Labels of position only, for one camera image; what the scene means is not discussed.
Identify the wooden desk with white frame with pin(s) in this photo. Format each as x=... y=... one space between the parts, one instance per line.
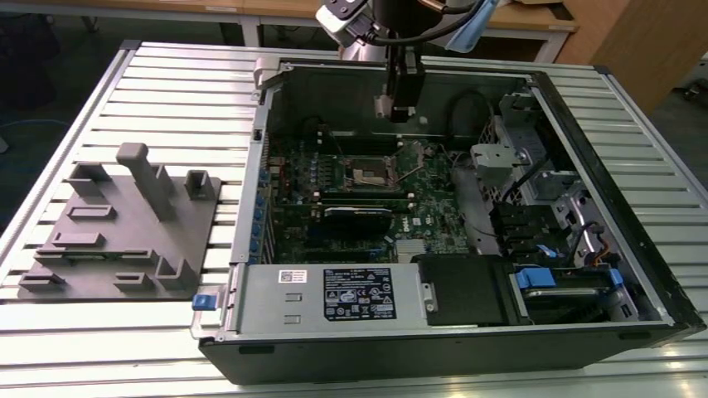
x=111 y=4
x=531 y=20

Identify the silver metal drive cage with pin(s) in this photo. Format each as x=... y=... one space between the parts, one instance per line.
x=544 y=186

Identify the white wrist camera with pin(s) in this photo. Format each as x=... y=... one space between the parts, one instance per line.
x=337 y=14

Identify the black PC case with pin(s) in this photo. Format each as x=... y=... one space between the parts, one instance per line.
x=387 y=360

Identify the green motherboard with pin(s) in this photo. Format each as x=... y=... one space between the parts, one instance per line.
x=436 y=215

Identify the CPU socket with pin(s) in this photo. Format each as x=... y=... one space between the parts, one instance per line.
x=368 y=174

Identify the grey parts rack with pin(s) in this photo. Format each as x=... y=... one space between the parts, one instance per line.
x=132 y=232

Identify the silver power supply with label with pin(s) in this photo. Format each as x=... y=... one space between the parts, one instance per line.
x=265 y=307

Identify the silver chipset heatsink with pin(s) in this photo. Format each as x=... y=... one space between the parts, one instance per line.
x=412 y=247

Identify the wooden cabinet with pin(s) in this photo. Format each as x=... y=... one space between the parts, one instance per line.
x=647 y=41

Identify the silver CPU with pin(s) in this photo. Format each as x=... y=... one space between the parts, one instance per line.
x=381 y=107

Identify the hard disk in blue carrier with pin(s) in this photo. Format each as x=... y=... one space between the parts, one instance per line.
x=559 y=296

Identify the blue case latch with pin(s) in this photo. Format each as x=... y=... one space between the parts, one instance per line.
x=203 y=302

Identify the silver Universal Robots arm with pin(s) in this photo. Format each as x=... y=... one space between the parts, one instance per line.
x=356 y=51

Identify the black graphics card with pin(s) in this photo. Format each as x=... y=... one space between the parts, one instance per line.
x=353 y=224

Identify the silver metal bracket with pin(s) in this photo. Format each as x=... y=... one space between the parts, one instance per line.
x=495 y=155

